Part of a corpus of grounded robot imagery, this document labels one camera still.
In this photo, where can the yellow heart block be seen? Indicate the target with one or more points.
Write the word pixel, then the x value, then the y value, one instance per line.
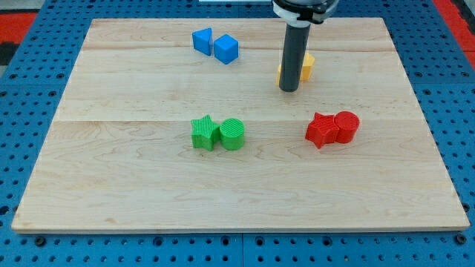
pixel 278 76

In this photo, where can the yellow hexagon block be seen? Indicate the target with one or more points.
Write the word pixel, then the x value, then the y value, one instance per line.
pixel 307 66

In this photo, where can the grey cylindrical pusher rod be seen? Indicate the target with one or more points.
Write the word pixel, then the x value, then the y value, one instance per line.
pixel 295 46

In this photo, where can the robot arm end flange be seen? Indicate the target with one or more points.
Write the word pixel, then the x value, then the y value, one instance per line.
pixel 302 13

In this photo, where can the green cylinder block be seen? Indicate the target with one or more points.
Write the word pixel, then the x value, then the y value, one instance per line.
pixel 232 134

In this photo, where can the green star block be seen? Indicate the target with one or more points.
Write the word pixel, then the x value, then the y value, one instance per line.
pixel 204 133

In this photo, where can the light wooden board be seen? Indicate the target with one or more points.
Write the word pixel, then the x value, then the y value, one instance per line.
pixel 118 157

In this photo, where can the red star block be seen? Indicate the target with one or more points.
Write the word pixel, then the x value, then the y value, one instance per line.
pixel 322 130

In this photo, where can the blue cube block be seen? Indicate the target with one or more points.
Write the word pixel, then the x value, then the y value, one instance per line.
pixel 226 49

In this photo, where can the blue triangle block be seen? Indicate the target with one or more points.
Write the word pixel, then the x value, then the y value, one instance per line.
pixel 203 41

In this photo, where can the red cylinder block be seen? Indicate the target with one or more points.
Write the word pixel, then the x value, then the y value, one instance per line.
pixel 348 123

